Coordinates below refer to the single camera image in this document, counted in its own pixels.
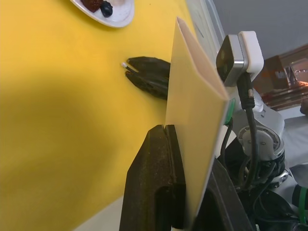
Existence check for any white-headed match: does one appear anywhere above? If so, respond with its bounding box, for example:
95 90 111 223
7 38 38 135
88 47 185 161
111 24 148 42
121 62 139 73

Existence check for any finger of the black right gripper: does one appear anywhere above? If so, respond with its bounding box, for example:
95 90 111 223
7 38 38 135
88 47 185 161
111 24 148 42
125 72 170 101
127 55 172 78

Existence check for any clear plastic container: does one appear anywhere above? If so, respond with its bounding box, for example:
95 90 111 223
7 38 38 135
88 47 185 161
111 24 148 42
186 0 226 52

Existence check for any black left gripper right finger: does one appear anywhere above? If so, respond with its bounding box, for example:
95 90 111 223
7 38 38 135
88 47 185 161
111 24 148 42
192 157 251 231

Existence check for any yellow table mat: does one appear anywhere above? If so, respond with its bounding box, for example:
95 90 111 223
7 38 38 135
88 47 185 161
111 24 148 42
0 0 196 231

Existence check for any brown wooden cabinet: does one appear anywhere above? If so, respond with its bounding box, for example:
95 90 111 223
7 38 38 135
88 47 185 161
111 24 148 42
252 43 308 112

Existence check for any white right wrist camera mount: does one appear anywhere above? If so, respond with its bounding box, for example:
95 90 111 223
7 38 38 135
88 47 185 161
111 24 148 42
216 30 265 87

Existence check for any red raspberry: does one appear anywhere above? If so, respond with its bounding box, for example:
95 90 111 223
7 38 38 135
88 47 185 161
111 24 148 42
80 0 103 13

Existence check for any green strap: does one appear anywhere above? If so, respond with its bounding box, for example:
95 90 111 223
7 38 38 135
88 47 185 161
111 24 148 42
292 184 308 218

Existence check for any white cake plate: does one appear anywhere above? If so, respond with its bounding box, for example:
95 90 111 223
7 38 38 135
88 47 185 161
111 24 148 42
70 0 135 28

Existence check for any dark blueberry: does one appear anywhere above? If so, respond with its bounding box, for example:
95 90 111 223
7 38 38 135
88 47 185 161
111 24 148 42
100 1 114 18

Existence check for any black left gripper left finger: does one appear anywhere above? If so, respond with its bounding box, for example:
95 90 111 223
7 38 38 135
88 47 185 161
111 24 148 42
119 124 186 231

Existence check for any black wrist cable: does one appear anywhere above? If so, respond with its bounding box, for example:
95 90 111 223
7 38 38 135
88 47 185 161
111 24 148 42
236 73 259 186

